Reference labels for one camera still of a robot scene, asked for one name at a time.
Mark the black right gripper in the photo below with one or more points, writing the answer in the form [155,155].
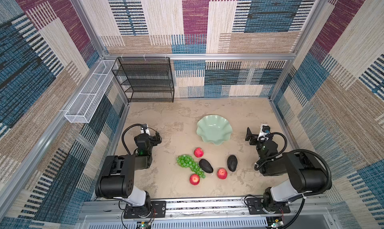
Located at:
[253,138]

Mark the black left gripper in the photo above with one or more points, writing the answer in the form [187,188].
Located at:
[154,138]

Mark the dark fake avocado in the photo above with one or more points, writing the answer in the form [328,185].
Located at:
[232,163]
[206,166]

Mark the green fake grape bunch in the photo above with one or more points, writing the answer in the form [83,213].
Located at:
[186,161]

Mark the red fake apple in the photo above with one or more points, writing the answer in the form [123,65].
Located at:
[222,173]
[194,179]
[198,152]

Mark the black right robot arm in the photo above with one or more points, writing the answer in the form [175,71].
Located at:
[308,173]

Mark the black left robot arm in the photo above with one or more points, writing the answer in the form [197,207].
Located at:
[116,180]

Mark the green scalloped fruit bowl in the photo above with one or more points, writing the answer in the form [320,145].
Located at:
[214,129]

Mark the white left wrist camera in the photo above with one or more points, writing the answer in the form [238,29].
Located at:
[145,129]

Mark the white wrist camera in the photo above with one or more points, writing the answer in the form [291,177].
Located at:
[145,129]
[265,130]

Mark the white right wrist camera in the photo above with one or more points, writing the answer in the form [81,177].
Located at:
[265,130]

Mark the black wire mesh shelf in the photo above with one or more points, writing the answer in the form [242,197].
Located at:
[145,79]

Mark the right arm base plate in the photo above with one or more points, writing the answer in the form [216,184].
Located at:
[256,206]

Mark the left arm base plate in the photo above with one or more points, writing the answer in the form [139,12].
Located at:
[154,209]

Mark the white wire mesh basket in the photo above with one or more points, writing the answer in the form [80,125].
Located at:
[87,101]

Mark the aluminium front rail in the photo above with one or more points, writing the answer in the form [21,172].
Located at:
[185,213]

